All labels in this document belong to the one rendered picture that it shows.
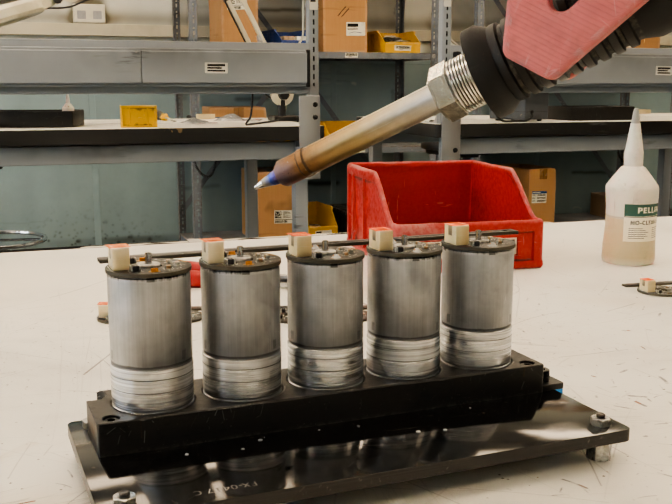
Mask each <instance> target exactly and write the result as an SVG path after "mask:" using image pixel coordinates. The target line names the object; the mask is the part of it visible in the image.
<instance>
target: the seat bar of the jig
mask: <svg viewBox="0 0 672 504"><path fill-rule="evenodd" d="M366 367H367V366H366V359H363V383H362V384H360V385H358V386H355V387H352V388H348V389H342V390H332V391H318V390H308V389H302V388H298V387H295V386H293V385H291V384H289V383H288V368H284V369H281V372H282V386H281V387H282V392H281V393H280V394H278V395H276V396H274V397H271V398H268V399H264V400H259V401H252V402H225V401H219V400H214V399H211V398H208V397H206V396H205V395H203V378H201V379H194V401H195V402H194V403H193V404H191V405H190V406H188V407H186V408H183V409H180V410H177V411H173V412H168V413H162V414H150V415H139V414H129V413H124V412H120V411H117V410H115V409H113V408H112V395H111V390H104V391H99V392H97V400H92V401H86V405H87V425H88V434H89V436H90V439H91V441H92V444H93V446H94V449H95V451H96V454H97V456H98V458H105V457H112V456H118V455H125V454H132V453H139V452H145V451H152V450H159V449H166V448H172V447H179V446H186V445H193V444H199V443H206V442H213V441H220V440H226V439H233V438H240V437H247V436H253V435H260V434H267V433H274V432H280V431H287V430H294V429H301V428H307V427H314V426H321V425H328V424H334V423H341V422H348V421H355V420H361V419H368V418H375V417H382V416H388V415H395V414H402V413H409V412H415V411H422V410H429V409H436V408H442V407H449V406H456V405H463V404H469V403H476V402H483V401H490V400H496V399H503V398H510V397H516V396H523V395H530V394H537V393H542V392H543V371H544V365H543V364H542V363H540V362H538V361H536V360H534V359H531V358H529V357H527V356H525V355H523V354H521V353H519V352H517V351H515V350H512V349H511V364H510V365H508V366H506V367H503V368H498V369H491V370H471V369H462V368H456V367H452V366H449V365H446V364H444V363H442V362H440V364H439V374H437V375H435V376H432V377H429V378H424V379H416V380H395V379H387V378H381V377H377V376H374V375H372V374H370V373H368V372H367V371H366Z"/></svg>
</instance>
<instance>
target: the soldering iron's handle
mask: <svg viewBox="0 0 672 504"><path fill-rule="evenodd" d="M577 1H578V0H553V6H554V8H555V9H556V10H557V11H566V10H568V9H569V8H571V7H572V6H573V5H574V4H575V3H576V2H577ZM505 19H506V17H504V18H502V19H500V24H498V23H496V22H494V23H492V24H490V25H489V26H487V27H481V26H475V25H473V26H471V27H469V28H467V29H465V30H463V31H461V33H460V43H461V47H462V51H463V55H464V58H465V61H466V64H467V66H468V69H469V71H470V73H471V76H472V78H473V80H474V82H475V84H476V86H477V88H478V90H479V92H480V93H481V95H482V97H483V99H484V100H485V102H486V103H487V105H488V106H489V108H490V109H491V110H492V111H493V112H494V114H495V115H497V116H498V117H499V118H503V117H506V116H508V115H510V114H512V113H514V112H515V110H516V108H517V106H518V104H519V102H520V101H522V100H525V99H527V98H529V97H530V93H531V92H532V93H533V94H537V93H539V92H542V91H543V88H544V86H546V87H547V88H550V87H552V86H554V85H556V84H557V80H558V79H559V80H560V81H562V82H563V81H565V80H567V79H569V78H570V74H571V73H573V74H575V75H577V74H579V73H582V72H584V67H586V66H587V67H588V68H592V67H594V66H596V65H598V60H600V59H601V60H602V61H604V62H605V61H607V60H609V59H611V58H612V54H613V53H616V54H618V55H620V54H622V53H624V52H626V47H628V46H631V47H632V48H634V47H636V46H639V45H641V40H643V39H645V38H653V37H662V36H665V35H667V34H669V33H671V32H672V0H649V1H648V2H647V3H646V4H644V5H643V6H642V7H641V8H640V9H639V10H637V11H636V12H635V13H634V14H633V15H632V16H630V17H629V18H628V19H627V20H626V21H625V22H624V23H622V24H621V25H620V26H619V27H618V28H617V29H615V30H614V31H613V32H612V33H611V34H610V35H608V36H607V37H606V38H605V39H604V40H603V41H601V42H600V43H599V44H598V45H597V46H596V47H594V48H593V49H592V50H591V51H590V52H588V53H587V54H586V55H585V56H584V57H583V58H581V59H580V60H579V61H578V62H577V63H576V64H574V65H573V66H572V67H571V68H570V69H569V70H567V71H566V72H565V73H564V74H563V75H562V76H560V77H559V78H557V79H554V80H549V79H546V78H544V77H542V76H540V75H538V74H536V73H534V72H532V71H531V70H529V69H527V68H525V67H523V66H521V65H519V64H517V63H516V62H514V61H512V60H510V59H508V58H507V57H506V56H505V55H504V53H503V39H504V29H505Z"/></svg>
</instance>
